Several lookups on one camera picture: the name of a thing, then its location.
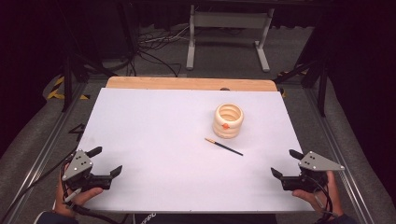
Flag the black triangular bracket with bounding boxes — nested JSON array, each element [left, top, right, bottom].
[[68, 123, 87, 142]]

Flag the bundle of floor cables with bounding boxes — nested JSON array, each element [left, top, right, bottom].
[[136, 23, 191, 51]]

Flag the white metal stand frame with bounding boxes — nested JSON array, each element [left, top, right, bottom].
[[185, 4, 276, 73]]

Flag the black tripod stand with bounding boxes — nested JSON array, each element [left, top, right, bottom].
[[274, 27, 331, 118], [52, 0, 120, 113]]

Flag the person's dark shirt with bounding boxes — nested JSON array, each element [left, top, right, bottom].
[[134, 212, 278, 224]]

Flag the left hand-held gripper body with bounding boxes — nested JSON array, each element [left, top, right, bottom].
[[61, 149, 113, 192]]

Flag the person's left hand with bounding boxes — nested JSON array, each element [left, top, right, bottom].
[[55, 172, 104, 217]]

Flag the person's right hand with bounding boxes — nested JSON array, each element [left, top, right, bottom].
[[291, 170, 344, 218]]

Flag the black floor cable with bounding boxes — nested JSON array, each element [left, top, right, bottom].
[[130, 49, 183, 78]]

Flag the yellow black hazard tape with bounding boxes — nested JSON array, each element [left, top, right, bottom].
[[46, 76, 92, 101], [276, 68, 309, 98]]

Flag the thin black paintbrush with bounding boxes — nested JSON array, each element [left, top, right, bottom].
[[204, 137, 245, 157]]

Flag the white board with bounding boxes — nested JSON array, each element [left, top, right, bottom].
[[76, 87, 315, 214]]

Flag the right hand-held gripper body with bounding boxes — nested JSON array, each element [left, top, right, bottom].
[[280, 150, 346, 193]]

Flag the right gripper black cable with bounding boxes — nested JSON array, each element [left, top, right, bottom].
[[306, 175, 339, 224]]

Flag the cream ribbed pen holder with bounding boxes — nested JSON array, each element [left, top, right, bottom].
[[212, 103, 245, 140]]

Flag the aluminium rail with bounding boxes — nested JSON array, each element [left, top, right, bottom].
[[303, 87, 376, 224], [0, 81, 90, 224]]

